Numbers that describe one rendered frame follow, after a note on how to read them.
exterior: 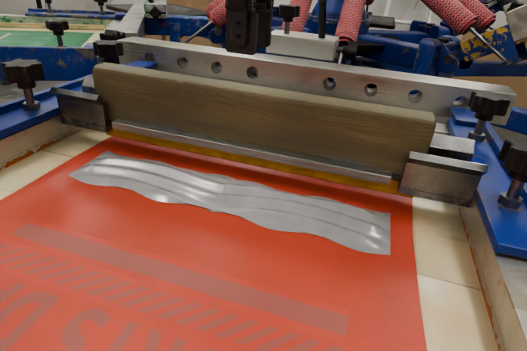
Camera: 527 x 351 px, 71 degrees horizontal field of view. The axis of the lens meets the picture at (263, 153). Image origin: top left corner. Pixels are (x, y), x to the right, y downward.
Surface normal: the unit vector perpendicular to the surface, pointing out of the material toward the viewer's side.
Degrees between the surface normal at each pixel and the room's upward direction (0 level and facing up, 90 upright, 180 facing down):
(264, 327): 0
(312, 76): 90
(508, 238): 0
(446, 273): 0
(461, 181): 90
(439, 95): 90
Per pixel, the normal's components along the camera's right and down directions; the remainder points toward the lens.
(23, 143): 0.95, 0.19
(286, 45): -0.30, 0.41
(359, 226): -0.18, -0.56
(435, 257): 0.07, -0.89
